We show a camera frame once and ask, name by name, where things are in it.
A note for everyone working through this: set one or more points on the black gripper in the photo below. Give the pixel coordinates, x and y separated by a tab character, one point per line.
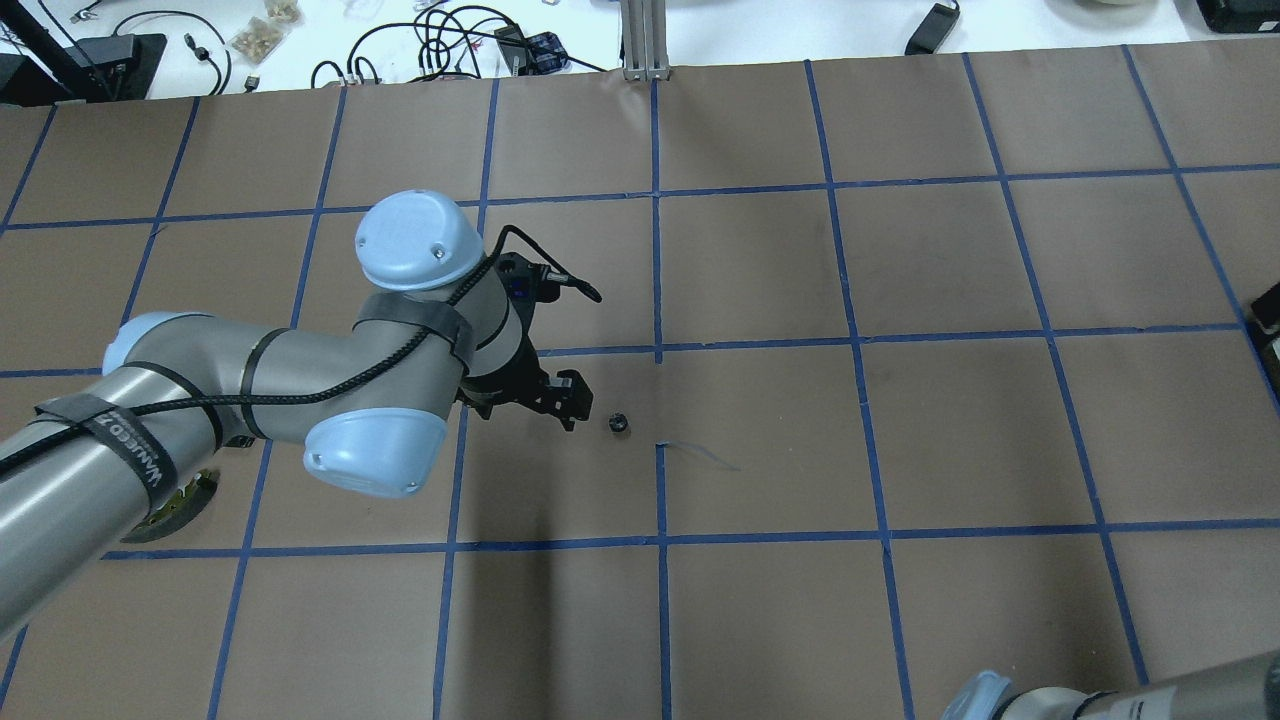
503	381

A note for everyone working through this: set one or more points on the black power adapter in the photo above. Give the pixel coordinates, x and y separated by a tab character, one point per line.
934	28

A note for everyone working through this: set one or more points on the aluminium frame post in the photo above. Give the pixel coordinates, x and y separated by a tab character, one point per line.
644	52

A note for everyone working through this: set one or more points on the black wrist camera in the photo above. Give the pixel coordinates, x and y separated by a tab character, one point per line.
526	283

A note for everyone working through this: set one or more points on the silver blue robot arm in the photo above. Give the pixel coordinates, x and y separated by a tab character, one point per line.
447	323

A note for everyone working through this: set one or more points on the olive green brake shoe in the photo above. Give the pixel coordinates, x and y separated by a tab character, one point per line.
179	511

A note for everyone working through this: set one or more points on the bag of wooden pieces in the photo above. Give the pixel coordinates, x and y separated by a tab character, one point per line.
266	31

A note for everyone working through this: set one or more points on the black camera stand base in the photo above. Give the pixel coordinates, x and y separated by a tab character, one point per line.
127	63

